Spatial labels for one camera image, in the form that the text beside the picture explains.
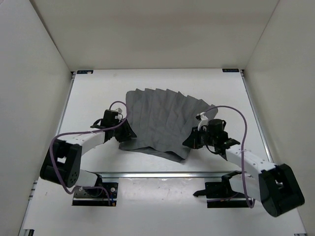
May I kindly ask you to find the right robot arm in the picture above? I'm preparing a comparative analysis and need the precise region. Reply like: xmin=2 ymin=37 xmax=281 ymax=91
xmin=183 ymin=115 xmax=305 ymax=217

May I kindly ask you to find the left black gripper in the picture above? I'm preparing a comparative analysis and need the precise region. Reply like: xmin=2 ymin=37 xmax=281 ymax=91
xmin=112 ymin=117 xmax=137 ymax=143

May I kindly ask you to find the blue corner label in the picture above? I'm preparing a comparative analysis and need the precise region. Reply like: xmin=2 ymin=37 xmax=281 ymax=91
xmin=76 ymin=70 xmax=94 ymax=74
xmin=222 ymin=68 xmax=239 ymax=73

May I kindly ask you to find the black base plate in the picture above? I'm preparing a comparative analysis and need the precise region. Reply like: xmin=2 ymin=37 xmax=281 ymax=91
xmin=193 ymin=171 xmax=249 ymax=208
xmin=72 ymin=178 xmax=119 ymax=207

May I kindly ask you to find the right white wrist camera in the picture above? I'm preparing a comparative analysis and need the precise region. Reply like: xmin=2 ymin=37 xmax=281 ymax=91
xmin=196 ymin=112 xmax=209 ymax=131

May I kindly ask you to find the grey pleated skirt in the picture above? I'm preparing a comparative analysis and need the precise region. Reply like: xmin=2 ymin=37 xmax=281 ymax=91
xmin=119 ymin=88 xmax=218 ymax=162

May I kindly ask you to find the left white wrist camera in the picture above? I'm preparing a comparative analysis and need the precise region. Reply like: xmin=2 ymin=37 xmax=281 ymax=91
xmin=116 ymin=108 xmax=124 ymax=120

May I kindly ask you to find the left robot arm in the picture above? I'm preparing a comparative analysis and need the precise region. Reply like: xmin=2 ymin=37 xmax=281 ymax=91
xmin=40 ymin=109 xmax=137 ymax=196

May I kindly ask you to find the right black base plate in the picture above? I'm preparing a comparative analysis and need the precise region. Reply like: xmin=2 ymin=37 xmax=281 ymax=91
xmin=193 ymin=171 xmax=249 ymax=208

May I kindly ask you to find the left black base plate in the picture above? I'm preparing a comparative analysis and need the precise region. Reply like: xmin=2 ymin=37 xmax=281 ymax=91
xmin=72 ymin=178 xmax=119 ymax=207

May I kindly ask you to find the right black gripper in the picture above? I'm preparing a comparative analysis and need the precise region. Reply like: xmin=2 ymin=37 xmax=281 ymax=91
xmin=182 ymin=126 xmax=216 ymax=149

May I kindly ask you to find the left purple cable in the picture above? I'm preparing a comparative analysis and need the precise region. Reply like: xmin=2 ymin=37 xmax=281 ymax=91
xmin=50 ymin=101 xmax=132 ymax=207

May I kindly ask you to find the left blue corner label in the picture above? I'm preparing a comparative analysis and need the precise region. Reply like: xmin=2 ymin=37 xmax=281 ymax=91
xmin=76 ymin=70 xmax=94 ymax=74

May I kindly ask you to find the right blue corner label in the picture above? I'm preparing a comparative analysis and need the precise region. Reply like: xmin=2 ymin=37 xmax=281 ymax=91
xmin=222 ymin=68 xmax=239 ymax=73

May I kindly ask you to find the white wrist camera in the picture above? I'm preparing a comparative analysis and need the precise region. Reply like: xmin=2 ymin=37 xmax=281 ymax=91
xmin=196 ymin=112 xmax=209 ymax=131
xmin=116 ymin=108 xmax=124 ymax=120

